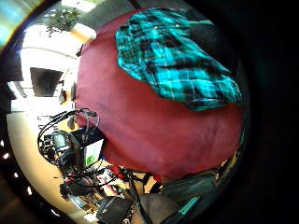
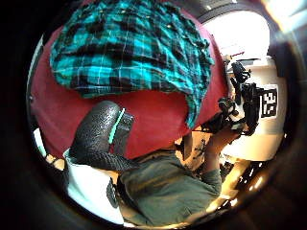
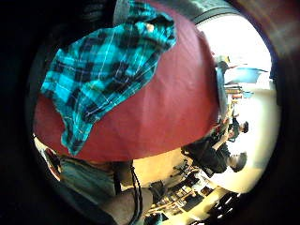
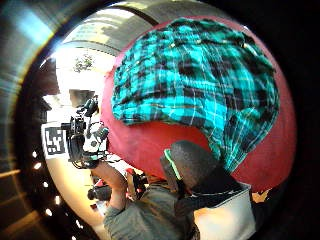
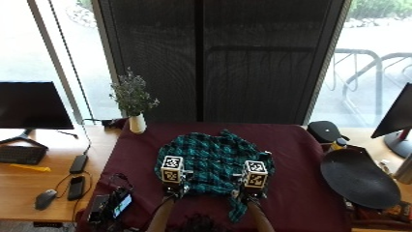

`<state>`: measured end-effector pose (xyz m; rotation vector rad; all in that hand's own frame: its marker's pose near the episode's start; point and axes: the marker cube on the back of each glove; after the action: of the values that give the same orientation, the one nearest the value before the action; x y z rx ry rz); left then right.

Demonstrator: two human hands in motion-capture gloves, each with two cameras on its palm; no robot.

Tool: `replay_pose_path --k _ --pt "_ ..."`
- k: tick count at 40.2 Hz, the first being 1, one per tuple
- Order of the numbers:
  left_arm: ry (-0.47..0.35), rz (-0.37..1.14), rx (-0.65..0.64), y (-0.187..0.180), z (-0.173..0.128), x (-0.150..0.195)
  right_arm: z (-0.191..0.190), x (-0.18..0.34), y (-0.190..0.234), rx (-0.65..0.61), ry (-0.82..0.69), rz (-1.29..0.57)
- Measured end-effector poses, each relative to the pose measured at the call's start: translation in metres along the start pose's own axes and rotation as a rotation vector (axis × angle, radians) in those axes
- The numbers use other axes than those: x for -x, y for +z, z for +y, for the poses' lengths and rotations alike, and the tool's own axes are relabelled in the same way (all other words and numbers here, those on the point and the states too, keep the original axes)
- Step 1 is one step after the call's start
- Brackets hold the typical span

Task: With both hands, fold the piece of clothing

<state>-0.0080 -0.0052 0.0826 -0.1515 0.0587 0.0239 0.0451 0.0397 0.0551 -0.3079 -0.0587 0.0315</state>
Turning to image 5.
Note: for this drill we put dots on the person's left hand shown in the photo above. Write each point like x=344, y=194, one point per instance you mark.
x=176, y=190

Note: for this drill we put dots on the person's right hand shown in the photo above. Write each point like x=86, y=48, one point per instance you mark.
x=251, y=192

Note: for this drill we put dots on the right glove white marker cube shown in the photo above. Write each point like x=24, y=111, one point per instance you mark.
x=255, y=174

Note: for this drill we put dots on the glove white marker cube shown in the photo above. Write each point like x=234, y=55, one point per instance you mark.
x=255, y=174
x=172, y=169

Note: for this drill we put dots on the left glove white marker cube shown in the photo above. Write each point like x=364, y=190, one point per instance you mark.
x=172, y=169

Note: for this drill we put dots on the maroon tablecloth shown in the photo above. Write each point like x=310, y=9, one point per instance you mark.
x=296, y=180

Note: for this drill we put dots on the green plaid cloth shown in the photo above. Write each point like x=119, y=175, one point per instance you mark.
x=212, y=154

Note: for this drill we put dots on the black device with lit screen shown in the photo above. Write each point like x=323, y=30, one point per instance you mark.
x=112, y=204

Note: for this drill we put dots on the white vase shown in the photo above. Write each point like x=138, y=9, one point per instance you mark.
x=138, y=124

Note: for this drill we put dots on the black smartphone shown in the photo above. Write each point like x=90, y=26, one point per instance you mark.
x=76, y=188

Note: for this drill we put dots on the black power adapter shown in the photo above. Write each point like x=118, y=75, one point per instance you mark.
x=79, y=164

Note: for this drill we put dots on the grey computer mouse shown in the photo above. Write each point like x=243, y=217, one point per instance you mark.
x=46, y=199

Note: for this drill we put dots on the bunch of small pale flowers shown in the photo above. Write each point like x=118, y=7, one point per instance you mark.
x=132, y=95

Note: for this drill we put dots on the yellow flat strip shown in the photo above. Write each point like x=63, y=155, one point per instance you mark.
x=30, y=168

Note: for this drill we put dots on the black keyboard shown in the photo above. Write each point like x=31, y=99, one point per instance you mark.
x=20, y=155

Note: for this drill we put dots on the dark mesh window screen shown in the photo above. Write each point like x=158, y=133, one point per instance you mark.
x=240, y=64

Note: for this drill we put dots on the black monitor with round base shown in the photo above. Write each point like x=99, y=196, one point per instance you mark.
x=396, y=117

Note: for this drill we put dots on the black computer monitor on stand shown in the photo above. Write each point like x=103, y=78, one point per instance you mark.
x=32, y=104

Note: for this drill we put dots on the grey metal bike rack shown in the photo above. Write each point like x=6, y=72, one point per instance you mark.
x=378, y=77

